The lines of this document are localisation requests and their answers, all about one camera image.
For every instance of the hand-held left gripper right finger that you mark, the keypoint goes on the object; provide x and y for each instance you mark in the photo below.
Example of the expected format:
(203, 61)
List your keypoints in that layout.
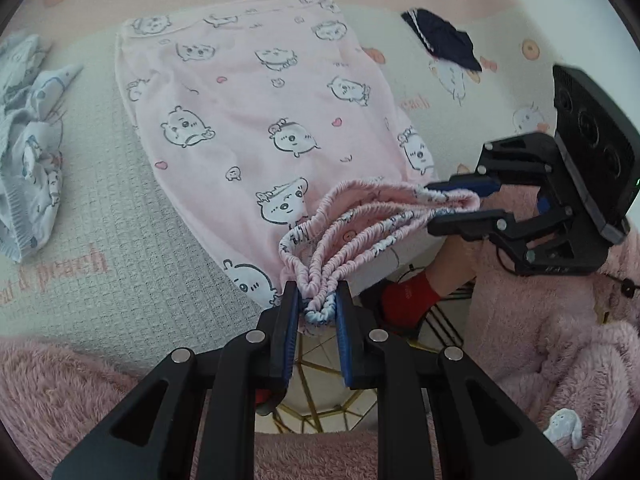
(345, 340)

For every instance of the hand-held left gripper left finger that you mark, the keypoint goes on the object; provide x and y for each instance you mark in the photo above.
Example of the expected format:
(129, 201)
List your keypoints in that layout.
(291, 330)

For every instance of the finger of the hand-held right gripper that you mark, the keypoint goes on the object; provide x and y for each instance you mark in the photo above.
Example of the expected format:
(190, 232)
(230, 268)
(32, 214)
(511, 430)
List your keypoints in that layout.
(470, 222)
(467, 186)

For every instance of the pink cartoon print pants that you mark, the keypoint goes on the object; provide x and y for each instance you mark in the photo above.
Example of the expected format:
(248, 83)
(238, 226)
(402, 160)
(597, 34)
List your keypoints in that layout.
(250, 110)

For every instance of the person's leg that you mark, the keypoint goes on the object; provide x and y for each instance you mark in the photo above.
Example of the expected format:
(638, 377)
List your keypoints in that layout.
(452, 262)

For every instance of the red sock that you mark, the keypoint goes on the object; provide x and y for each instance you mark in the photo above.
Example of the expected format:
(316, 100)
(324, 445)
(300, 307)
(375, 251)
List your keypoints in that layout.
(407, 300)

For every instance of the pink fluffy robe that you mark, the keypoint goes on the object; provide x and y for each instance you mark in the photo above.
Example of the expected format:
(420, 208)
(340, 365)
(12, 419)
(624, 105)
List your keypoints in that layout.
(525, 335)

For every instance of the navy blue cloth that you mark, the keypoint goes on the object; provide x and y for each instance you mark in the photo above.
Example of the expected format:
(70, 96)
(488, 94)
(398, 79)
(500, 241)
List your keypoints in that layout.
(445, 40)

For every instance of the pink and white printed blanket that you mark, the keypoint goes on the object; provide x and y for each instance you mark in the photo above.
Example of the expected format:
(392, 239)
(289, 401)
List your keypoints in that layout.
(125, 240)

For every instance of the white cartoon print garment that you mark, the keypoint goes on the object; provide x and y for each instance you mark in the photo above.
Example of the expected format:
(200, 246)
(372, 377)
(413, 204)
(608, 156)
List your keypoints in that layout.
(30, 160)

